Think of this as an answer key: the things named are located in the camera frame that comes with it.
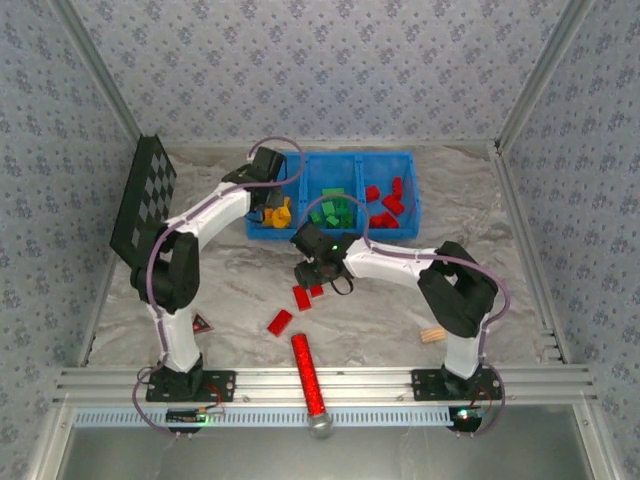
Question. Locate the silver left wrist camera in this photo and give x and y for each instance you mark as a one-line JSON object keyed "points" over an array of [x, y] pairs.
{"points": [[250, 158]]}

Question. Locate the aluminium table edge rail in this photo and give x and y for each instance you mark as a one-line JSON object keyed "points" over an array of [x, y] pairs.
{"points": [[450, 145]]}

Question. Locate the red black triangle sign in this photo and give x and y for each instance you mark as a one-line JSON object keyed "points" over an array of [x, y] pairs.
{"points": [[203, 326]]}

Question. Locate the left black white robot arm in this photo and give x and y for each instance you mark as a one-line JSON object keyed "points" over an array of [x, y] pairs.
{"points": [[172, 280]]}

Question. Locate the aluminium frame post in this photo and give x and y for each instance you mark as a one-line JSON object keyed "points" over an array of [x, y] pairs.
{"points": [[102, 75], [542, 75]]}

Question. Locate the aluminium side rail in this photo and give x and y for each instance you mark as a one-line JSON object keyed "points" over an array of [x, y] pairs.
{"points": [[525, 240], [97, 320]]}

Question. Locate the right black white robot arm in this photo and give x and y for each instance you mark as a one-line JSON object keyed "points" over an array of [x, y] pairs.
{"points": [[390, 262]]}

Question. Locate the red glitter toy microphone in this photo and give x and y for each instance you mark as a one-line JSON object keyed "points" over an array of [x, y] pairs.
{"points": [[306, 370]]}

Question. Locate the green lego plate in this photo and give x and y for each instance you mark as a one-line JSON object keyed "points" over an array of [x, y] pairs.
{"points": [[332, 191], [331, 221], [346, 220]]}

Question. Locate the small green-lit circuit board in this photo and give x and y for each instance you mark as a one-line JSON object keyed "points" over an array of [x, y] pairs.
{"points": [[185, 416], [465, 417]]}

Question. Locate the ridged wooden block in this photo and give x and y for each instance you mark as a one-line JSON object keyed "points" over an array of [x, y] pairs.
{"points": [[432, 336]]}

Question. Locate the grey metal panel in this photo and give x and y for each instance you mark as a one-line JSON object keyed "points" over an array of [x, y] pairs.
{"points": [[320, 460]]}

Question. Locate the green lego brick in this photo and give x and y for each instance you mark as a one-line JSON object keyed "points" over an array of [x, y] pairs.
{"points": [[327, 207], [342, 204], [316, 218]]}

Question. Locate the small orange lego brick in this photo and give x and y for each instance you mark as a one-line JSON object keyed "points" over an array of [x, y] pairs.
{"points": [[287, 202]]}

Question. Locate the black grey checkerboard panel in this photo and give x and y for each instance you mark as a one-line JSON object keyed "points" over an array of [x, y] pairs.
{"points": [[150, 200]]}

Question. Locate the yellow lego piece with hole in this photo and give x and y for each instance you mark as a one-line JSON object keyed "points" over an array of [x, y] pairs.
{"points": [[270, 217]]}

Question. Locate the blue three-compartment plastic bin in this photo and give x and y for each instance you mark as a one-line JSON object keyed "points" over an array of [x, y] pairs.
{"points": [[325, 170]]}

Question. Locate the wide aluminium base rail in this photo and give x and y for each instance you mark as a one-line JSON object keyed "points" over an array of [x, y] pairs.
{"points": [[360, 385]]}

